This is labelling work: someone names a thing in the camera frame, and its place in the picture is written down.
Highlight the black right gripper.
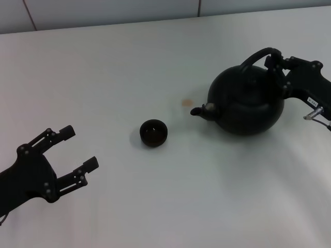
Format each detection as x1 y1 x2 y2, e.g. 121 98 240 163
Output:
264 55 331 121

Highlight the right gripper cable with plug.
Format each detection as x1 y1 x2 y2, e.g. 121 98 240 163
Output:
303 105 331 132

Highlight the small dark teacup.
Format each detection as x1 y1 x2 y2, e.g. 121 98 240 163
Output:
139 119 168 148

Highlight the black round teapot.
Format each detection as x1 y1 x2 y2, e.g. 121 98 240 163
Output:
190 47 285 136

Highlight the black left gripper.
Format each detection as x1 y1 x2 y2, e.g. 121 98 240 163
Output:
0 125 99 212

